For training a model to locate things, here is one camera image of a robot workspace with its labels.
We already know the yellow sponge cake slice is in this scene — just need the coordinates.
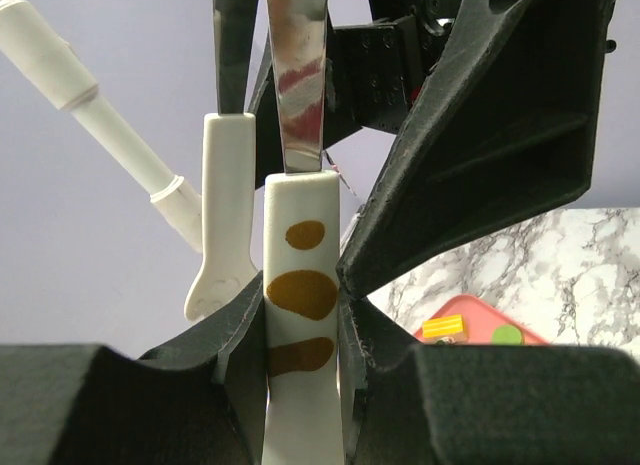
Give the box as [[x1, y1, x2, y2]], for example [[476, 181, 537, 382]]
[[422, 314, 469, 344]]

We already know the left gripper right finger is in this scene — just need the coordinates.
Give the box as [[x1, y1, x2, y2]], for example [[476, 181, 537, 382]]
[[338, 296, 639, 464]]

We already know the white pvc frame right pole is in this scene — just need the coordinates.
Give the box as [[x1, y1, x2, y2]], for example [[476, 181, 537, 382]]
[[1, 0, 202, 253]]

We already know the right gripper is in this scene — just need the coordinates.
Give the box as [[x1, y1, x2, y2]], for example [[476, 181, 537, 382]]
[[249, 0, 608, 298]]

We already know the green round pastry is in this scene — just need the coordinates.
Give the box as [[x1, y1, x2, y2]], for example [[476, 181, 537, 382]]
[[490, 324, 525, 345]]

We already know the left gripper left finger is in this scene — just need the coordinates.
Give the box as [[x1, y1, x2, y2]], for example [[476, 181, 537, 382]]
[[1, 278, 267, 464]]

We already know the pink serving tray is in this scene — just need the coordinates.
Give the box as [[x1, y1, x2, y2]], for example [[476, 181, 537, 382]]
[[414, 295, 548, 346]]

